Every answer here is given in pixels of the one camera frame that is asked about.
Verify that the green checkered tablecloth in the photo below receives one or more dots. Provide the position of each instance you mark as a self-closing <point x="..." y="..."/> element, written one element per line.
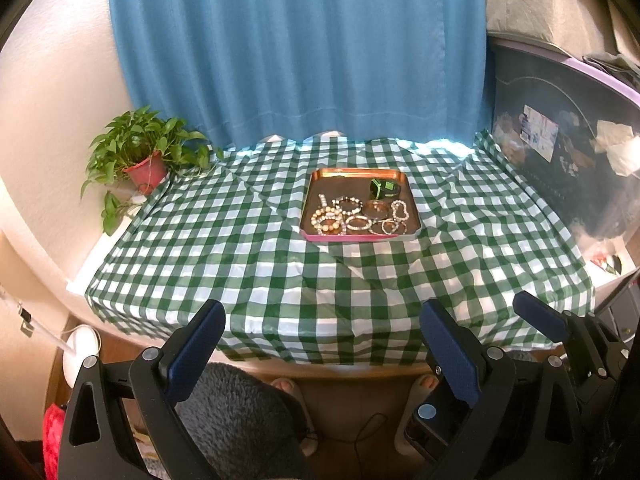
<point x="250" y="280"/>

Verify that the grey fabric box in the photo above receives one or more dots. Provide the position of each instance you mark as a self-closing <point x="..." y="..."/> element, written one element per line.
<point x="540" y="5"/>

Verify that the blue curtain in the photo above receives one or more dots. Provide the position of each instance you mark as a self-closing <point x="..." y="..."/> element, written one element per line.
<point x="300" y="45"/>

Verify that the pink rimmed copper tray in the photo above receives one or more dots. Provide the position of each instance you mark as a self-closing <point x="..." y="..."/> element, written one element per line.
<point x="320" y="185"/>

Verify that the green potted plant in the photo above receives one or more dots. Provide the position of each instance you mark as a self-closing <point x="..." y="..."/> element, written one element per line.
<point x="135" y="132"/>

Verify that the white sticker label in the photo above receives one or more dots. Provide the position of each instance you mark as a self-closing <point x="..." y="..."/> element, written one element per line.
<point x="539" y="132"/>

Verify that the red flower pot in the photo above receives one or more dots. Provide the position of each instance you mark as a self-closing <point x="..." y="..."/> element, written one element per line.
<point x="146" y="172"/>

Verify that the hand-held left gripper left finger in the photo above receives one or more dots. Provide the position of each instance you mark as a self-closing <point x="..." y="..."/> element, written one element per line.
<point x="192" y="355"/>

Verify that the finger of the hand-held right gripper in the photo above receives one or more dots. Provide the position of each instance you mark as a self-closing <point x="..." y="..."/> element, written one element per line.
<point x="540" y="312"/>

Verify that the green ribbon band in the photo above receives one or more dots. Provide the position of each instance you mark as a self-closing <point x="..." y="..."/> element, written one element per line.
<point x="384" y="189"/>

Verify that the white round lamp base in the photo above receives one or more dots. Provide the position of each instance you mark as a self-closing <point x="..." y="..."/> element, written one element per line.
<point x="82" y="355"/>

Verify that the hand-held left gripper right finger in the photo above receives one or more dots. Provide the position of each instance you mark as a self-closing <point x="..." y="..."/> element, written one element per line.
<point x="450" y="355"/>

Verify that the pile of papers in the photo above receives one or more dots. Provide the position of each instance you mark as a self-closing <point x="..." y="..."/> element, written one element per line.
<point x="615" y="65"/>

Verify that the clear storage box purple lid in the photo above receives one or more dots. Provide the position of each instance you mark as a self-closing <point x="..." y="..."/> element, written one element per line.
<point x="560" y="190"/>

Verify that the white crumpled plastic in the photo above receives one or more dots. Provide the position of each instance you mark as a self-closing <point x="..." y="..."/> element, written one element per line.
<point x="620" y="147"/>

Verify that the amber bangle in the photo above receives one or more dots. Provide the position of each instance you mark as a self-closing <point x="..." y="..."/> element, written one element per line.
<point x="376" y="205"/>

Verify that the red cloth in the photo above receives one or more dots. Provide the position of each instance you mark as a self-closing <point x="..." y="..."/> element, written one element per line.
<point x="54" y="440"/>

